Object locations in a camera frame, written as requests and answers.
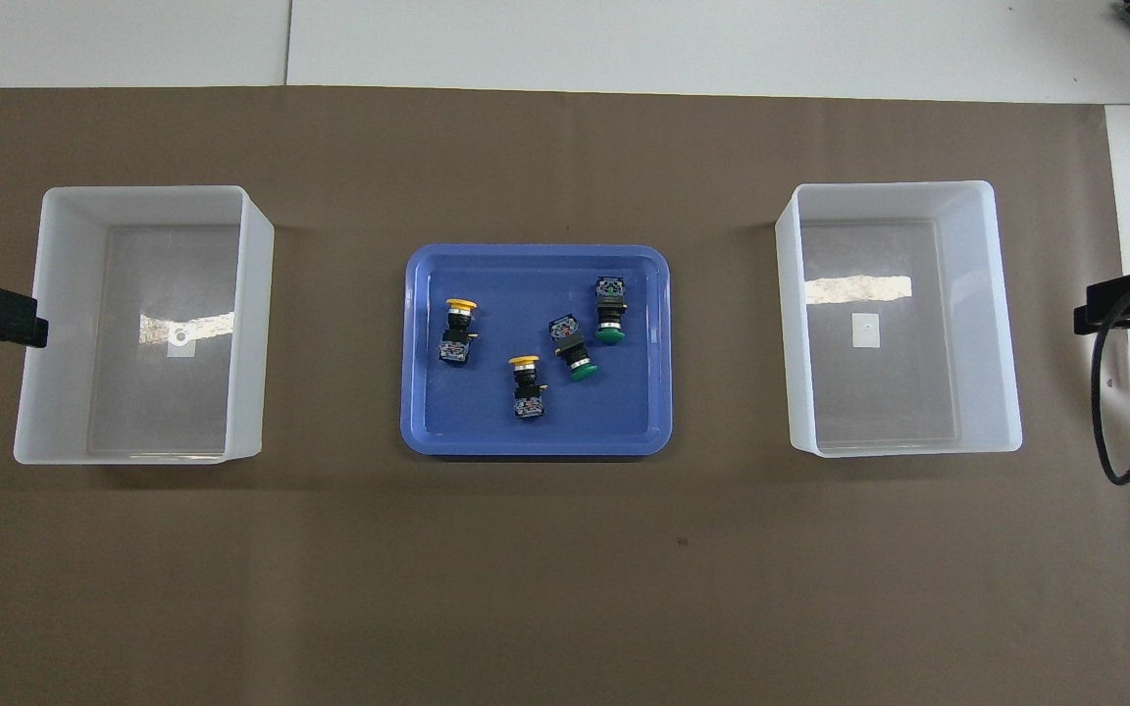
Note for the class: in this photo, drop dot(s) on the yellow push button switch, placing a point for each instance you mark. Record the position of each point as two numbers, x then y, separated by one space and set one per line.
528 397
457 345

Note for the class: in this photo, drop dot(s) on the green push button switch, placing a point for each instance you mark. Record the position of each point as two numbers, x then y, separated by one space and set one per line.
610 312
570 343

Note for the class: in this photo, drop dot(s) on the translucent white plastic box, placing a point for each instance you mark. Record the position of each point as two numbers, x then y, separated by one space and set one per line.
153 402
879 402

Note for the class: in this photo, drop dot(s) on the white paper sticker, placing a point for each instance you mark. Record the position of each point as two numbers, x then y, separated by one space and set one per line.
179 343
866 330

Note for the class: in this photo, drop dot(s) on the blue plastic tray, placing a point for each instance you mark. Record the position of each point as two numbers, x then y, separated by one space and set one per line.
487 417

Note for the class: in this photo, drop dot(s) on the brown paper table mat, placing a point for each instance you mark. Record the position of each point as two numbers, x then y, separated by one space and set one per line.
565 549

